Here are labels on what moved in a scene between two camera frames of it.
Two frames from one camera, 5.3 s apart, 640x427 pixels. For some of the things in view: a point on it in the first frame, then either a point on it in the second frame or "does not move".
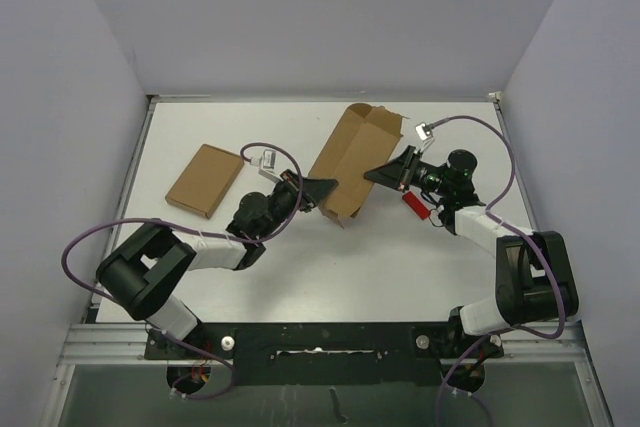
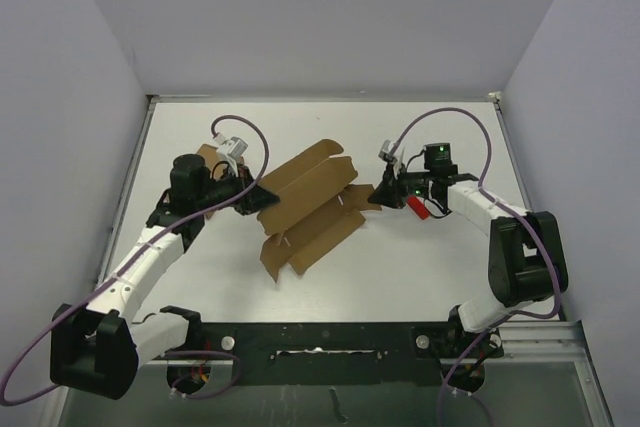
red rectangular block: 420,209 does not move
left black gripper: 314,190 → 256,199
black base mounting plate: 328,353 does not move
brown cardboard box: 362,137 → 317,208
